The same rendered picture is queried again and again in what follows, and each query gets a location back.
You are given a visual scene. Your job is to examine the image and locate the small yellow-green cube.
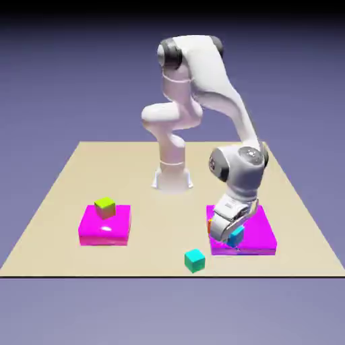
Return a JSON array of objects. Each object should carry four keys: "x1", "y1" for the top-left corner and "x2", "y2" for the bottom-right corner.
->
[{"x1": 94, "y1": 196, "x2": 117, "y2": 220}]

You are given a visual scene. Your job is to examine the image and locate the large magenta box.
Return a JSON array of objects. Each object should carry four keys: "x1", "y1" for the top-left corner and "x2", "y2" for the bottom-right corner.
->
[
  {"x1": 206, "y1": 204, "x2": 278, "y2": 256},
  {"x1": 77, "y1": 204, "x2": 132, "y2": 247}
]

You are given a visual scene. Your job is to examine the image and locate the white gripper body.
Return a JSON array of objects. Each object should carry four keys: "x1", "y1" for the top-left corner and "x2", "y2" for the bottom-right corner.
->
[{"x1": 209, "y1": 203, "x2": 259, "y2": 243}]

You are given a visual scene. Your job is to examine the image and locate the small cyan cube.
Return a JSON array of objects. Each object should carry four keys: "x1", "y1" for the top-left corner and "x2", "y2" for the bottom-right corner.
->
[{"x1": 225, "y1": 225, "x2": 245, "y2": 249}]

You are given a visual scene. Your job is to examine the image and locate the small teal cube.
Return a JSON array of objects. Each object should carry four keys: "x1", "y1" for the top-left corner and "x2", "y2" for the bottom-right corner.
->
[{"x1": 184, "y1": 248, "x2": 206, "y2": 274}]

